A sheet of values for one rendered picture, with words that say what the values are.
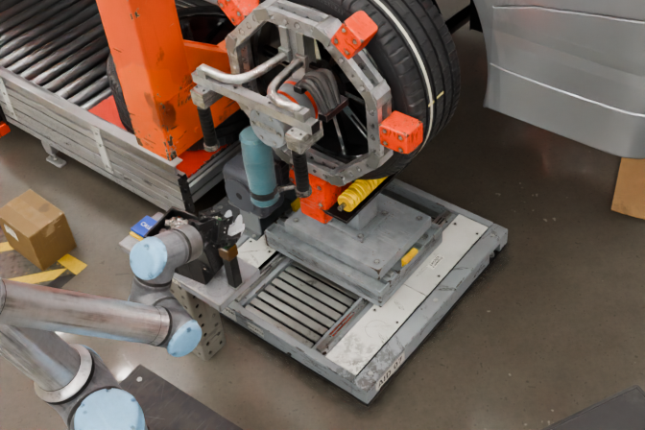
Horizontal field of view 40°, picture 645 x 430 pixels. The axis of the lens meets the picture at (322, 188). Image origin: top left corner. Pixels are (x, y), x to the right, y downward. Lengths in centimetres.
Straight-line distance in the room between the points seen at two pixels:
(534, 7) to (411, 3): 32
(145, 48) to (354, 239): 92
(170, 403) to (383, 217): 96
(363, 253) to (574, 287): 74
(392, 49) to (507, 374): 113
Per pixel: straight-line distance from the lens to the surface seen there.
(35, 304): 182
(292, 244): 303
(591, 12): 227
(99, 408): 213
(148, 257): 208
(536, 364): 291
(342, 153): 265
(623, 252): 327
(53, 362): 211
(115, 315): 194
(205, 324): 286
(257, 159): 258
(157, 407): 253
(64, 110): 348
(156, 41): 267
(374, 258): 287
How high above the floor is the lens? 233
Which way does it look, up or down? 42 degrees down
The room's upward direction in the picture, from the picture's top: 7 degrees counter-clockwise
